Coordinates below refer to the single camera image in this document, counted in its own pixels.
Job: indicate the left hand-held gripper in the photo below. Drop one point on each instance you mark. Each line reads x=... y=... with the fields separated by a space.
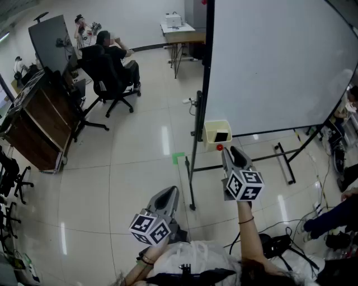
x=151 y=227

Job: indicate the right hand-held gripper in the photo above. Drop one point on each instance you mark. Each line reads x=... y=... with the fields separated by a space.
x=244 y=185

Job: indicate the black eraser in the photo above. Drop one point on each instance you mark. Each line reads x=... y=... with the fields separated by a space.
x=221 y=136

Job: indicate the cream whiteboard box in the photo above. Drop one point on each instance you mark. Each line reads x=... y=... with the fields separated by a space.
x=209 y=137

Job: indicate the person's right forearm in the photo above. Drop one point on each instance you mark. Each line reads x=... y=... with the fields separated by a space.
x=249 y=237

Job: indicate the person's left forearm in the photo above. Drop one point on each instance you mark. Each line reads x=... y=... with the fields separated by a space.
x=134 y=276

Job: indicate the black whiteboard stand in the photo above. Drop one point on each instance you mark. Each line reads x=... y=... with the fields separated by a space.
x=199 y=117

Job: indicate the large whiteboard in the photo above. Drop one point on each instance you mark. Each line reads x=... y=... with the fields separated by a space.
x=279 y=69

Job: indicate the red round magnet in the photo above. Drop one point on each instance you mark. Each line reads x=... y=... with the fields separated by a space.
x=220 y=146

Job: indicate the person's white shirt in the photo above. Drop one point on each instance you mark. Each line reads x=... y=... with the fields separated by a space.
x=201 y=254

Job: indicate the white power strip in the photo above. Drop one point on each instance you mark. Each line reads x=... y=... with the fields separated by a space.
x=318 y=208
x=188 y=100

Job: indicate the black bag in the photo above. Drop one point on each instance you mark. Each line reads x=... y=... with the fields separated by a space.
x=275 y=245
x=338 y=240

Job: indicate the white-topped table with black legs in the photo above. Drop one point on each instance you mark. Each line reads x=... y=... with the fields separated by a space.
x=179 y=35

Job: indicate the black office chair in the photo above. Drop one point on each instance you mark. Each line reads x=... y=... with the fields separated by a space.
x=100 y=72

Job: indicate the brown wooden cabinet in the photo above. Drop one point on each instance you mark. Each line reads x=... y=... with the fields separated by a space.
x=39 y=123

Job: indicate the grey metal cabinet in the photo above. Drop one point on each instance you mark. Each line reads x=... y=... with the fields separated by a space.
x=195 y=14

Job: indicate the white printer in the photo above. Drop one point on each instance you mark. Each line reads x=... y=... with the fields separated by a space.
x=173 y=20

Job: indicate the black swivel chair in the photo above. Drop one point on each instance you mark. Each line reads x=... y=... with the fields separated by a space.
x=7 y=220
x=9 y=173

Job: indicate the black chest camera mount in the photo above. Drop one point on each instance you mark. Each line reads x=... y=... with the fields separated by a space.
x=185 y=271

